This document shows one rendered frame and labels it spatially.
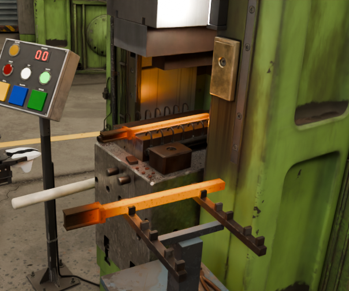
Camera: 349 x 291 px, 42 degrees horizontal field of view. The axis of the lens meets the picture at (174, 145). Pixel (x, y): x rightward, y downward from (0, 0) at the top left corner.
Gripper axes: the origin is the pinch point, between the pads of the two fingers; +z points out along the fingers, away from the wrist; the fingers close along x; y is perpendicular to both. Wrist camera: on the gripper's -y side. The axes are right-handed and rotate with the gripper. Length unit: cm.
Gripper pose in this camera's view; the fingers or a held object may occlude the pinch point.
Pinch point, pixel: (34, 150)
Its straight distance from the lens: 144.4
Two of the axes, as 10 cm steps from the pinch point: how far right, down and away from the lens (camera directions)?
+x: 6.0, 3.4, -7.3
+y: -0.6, 9.2, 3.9
